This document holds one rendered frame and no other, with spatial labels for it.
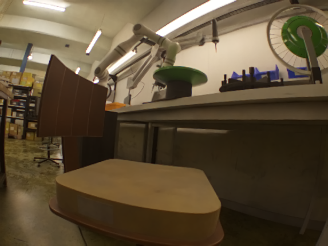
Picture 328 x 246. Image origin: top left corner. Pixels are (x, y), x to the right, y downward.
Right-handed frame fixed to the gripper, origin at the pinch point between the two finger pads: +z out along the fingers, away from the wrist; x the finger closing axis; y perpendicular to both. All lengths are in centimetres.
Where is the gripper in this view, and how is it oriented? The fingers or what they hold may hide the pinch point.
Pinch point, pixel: (154, 93)
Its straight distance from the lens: 110.7
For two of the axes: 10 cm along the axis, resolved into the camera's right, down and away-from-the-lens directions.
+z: -3.7, 8.8, 3.0
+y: 5.2, 4.7, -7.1
